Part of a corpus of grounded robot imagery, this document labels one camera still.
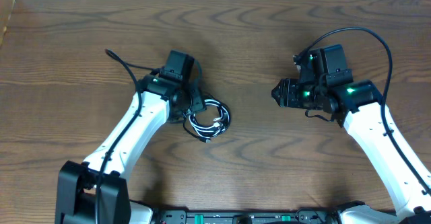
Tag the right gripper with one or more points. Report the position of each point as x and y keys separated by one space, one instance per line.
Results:
x=288 y=93

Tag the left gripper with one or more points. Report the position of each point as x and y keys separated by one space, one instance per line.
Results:
x=200 y=103

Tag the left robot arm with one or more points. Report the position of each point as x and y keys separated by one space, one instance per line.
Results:
x=95 y=190

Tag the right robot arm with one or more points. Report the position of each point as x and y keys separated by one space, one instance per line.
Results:
x=326 y=83

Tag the cardboard box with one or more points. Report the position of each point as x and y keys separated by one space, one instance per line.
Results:
x=6 y=8

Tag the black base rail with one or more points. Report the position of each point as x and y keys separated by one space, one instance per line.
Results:
x=303 y=216

